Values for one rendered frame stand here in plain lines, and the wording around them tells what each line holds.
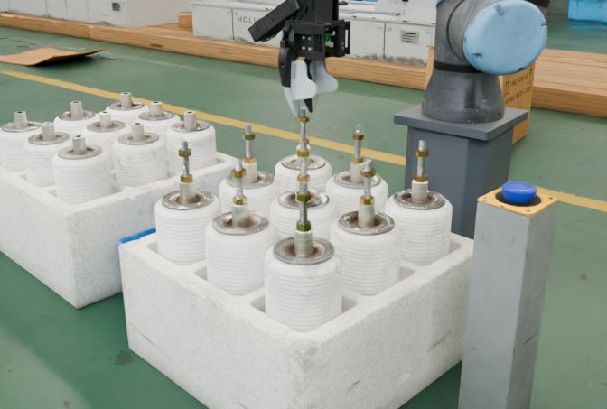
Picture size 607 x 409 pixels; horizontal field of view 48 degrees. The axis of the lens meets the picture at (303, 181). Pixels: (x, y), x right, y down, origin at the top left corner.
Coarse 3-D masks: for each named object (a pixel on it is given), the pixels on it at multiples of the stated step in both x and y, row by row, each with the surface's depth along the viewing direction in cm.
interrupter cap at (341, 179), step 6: (336, 174) 108; (342, 174) 108; (348, 174) 108; (336, 180) 106; (342, 180) 106; (348, 180) 106; (372, 180) 106; (378, 180) 105; (342, 186) 103; (348, 186) 103; (354, 186) 103; (360, 186) 103; (372, 186) 103
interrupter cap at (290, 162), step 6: (288, 156) 116; (294, 156) 117; (312, 156) 117; (318, 156) 116; (282, 162) 113; (288, 162) 114; (294, 162) 115; (312, 162) 115; (318, 162) 114; (324, 162) 113; (288, 168) 111; (294, 168) 111; (312, 168) 111; (318, 168) 111
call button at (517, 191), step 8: (504, 184) 82; (512, 184) 82; (520, 184) 82; (528, 184) 82; (504, 192) 81; (512, 192) 80; (520, 192) 80; (528, 192) 80; (536, 192) 81; (512, 200) 81; (520, 200) 80; (528, 200) 81
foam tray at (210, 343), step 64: (128, 256) 99; (448, 256) 97; (128, 320) 104; (192, 320) 91; (256, 320) 81; (384, 320) 85; (448, 320) 97; (192, 384) 95; (256, 384) 83; (320, 384) 79; (384, 384) 89
